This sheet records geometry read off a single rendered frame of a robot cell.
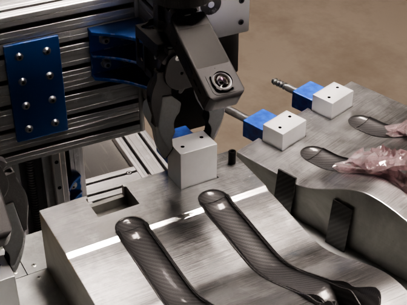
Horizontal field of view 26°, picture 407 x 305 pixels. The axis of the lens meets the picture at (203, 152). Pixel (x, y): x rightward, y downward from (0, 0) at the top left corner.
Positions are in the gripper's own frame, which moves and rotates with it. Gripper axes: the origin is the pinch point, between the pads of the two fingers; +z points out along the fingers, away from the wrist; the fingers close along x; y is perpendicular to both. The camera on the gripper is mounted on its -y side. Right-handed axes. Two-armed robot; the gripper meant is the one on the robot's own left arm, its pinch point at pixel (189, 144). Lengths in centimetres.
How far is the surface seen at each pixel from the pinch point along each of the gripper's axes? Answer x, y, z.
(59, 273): 18.9, -3.2, 10.4
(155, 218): 7.6, -5.9, 4.5
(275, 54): -117, 156, 88
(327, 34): -143, 160, 87
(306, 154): -18.3, 1.0, 7.6
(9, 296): 27.5, -14.8, 0.6
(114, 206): 9.6, 1.4, 6.8
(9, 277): 27.2, -14.7, -1.7
